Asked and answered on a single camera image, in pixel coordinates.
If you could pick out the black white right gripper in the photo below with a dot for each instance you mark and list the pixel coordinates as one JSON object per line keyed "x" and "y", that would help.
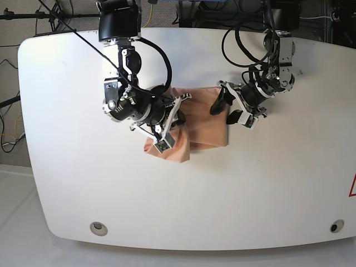
{"x": 160, "y": 121}

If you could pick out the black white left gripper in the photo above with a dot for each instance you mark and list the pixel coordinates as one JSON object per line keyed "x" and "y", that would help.
{"x": 247, "y": 96}

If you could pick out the peach pink T-shirt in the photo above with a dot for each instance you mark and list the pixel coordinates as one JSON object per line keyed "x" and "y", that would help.
{"x": 201, "y": 130}

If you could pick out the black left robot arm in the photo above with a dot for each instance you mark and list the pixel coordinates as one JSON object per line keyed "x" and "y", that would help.
{"x": 268, "y": 76}

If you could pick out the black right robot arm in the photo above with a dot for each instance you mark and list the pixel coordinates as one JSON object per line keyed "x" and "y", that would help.
{"x": 124, "y": 99}

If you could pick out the left table grommet hole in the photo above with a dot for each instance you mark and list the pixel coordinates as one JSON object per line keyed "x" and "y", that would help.
{"x": 98, "y": 229}

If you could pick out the table grommet hole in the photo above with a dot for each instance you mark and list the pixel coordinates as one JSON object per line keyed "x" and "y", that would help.
{"x": 337, "y": 226}
{"x": 98, "y": 229}

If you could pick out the right table grommet hole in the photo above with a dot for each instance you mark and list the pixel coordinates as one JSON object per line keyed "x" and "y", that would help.
{"x": 337, "y": 226}

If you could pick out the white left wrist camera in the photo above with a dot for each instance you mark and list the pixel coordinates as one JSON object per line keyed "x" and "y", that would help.
{"x": 248, "y": 120}

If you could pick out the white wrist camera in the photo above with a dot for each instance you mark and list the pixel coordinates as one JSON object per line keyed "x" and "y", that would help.
{"x": 164, "y": 144}
{"x": 248, "y": 120}

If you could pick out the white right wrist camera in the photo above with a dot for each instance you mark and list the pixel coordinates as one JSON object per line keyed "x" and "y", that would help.
{"x": 164, "y": 144}

